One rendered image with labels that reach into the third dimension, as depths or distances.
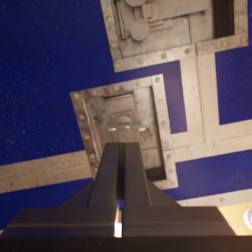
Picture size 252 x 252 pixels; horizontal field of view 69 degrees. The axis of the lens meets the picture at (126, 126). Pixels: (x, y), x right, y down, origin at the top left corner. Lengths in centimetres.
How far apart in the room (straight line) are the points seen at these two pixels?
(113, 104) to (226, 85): 16
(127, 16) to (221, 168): 26
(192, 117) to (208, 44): 9
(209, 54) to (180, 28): 5
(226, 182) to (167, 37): 23
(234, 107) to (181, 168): 11
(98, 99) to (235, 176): 24
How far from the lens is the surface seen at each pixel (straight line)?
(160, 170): 31
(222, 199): 35
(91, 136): 27
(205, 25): 29
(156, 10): 27
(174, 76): 26
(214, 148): 30
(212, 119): 28
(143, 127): 24
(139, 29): 26
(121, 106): 27
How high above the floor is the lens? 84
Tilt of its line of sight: 15 degrees up
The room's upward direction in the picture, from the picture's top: 169 degrees clockwise
